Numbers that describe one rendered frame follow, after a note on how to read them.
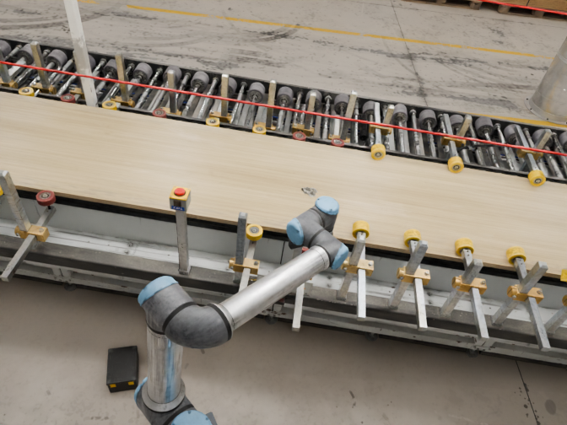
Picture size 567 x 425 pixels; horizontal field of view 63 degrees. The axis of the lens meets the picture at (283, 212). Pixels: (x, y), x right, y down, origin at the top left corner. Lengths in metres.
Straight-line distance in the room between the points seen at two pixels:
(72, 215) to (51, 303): 0.78
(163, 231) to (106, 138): 0.64
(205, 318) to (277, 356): 1.61
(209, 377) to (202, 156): 1.23
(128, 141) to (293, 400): 1.69
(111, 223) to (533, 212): 2.23
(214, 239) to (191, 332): 1.16
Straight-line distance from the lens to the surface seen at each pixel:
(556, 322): 2.54
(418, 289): 2.09
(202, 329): 1.27
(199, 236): 2.39
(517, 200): 2.87
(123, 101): 3.11
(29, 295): 3.26
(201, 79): 3.33
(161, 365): 1.55
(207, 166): 2.51
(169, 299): 1.31
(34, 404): 2.89
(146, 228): 2.45
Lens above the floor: 2.54
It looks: 46 degrees down
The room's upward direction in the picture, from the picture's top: 9 degrees clockwise
